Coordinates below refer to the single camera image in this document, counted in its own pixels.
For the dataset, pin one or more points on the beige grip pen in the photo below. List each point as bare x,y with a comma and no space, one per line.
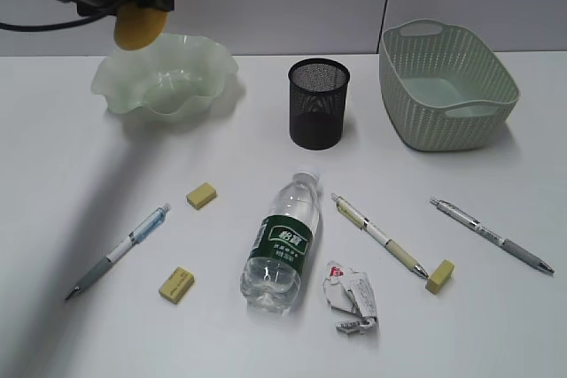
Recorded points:
363,223

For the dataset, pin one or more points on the yellow eraser with print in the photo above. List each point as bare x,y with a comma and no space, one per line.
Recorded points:
176,285

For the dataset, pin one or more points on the white waste paper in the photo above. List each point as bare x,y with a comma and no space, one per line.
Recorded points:
350,291

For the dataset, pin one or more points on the green plastic woven basket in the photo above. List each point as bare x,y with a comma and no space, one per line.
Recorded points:
442,86

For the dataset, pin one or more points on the clear water bottle green label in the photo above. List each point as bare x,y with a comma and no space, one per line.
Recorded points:
272,275

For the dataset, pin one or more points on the grey grip pen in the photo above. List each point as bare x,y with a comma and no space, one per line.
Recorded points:
479,228

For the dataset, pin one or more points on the yellow mango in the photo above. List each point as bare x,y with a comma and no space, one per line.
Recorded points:
139,22

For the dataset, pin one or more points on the blue grip pen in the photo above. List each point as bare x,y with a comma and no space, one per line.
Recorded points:
105,264

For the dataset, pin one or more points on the green wavy glass plate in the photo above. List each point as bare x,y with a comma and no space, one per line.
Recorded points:
174,79

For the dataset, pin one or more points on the black mesh pen holder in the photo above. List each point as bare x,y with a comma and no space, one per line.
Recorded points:
318,88

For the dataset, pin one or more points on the plain yellow eraser upper left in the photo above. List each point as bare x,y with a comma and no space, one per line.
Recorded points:
201,196

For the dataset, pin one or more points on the yellow eraser right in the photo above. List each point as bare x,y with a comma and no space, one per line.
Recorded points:
439,277

